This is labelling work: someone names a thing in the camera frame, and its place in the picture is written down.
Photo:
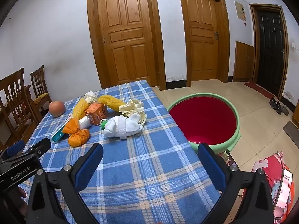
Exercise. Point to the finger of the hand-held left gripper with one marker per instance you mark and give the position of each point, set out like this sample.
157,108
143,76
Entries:
38,148
15,148

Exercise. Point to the beige wall panel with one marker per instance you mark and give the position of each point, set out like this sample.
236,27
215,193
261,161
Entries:
240,10

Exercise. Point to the black entrance door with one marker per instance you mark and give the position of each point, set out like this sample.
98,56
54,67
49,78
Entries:
271,51

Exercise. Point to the dark shoe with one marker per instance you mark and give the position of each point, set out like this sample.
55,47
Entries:
272,102
282,109

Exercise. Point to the grey floor mat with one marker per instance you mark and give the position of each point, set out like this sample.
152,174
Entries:
292,130

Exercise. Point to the red basin with green rim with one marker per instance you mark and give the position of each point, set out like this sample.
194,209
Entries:
203,121

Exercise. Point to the cream crumpled paper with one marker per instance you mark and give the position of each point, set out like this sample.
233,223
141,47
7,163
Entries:
133,108

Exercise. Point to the red doormat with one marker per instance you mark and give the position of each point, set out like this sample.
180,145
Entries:
259,89

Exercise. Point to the large wooden chair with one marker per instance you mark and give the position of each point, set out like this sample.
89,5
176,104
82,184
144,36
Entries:
14,98

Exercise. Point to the blue plaid tablecloth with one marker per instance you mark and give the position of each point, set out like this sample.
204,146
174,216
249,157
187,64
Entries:
140,168

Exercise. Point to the wooden panel door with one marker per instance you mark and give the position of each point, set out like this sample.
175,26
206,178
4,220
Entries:
126,35

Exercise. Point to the white sock bundle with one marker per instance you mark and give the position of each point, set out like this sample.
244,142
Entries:
119,127

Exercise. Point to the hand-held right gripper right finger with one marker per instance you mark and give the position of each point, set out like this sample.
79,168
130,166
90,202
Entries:
211,168

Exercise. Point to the small green plastic piece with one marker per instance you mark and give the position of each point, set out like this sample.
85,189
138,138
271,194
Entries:
103,123

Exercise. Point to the yellow seat cushion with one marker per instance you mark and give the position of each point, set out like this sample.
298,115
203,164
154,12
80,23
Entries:
42,96

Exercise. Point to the white rolled cloth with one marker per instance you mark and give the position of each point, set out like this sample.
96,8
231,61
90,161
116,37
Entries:
84,122

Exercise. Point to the white crumpled wrapper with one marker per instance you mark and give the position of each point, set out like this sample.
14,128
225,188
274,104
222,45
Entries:
90,96

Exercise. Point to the orange knotted cloth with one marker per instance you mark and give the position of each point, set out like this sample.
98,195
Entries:
77,134

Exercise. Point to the orange cardboard box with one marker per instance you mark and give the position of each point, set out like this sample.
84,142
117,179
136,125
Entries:
95,115

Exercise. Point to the teal and white box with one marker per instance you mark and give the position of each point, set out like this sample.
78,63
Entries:
58,134

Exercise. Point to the wooden wainscot panel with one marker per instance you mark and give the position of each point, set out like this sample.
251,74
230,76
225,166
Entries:
243,61

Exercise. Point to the red apple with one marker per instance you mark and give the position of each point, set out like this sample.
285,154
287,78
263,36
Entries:
56,109

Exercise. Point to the small wooden chair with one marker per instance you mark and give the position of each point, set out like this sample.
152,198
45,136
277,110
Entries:
38,79

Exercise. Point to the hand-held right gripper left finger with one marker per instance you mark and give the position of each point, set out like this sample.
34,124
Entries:
90,165

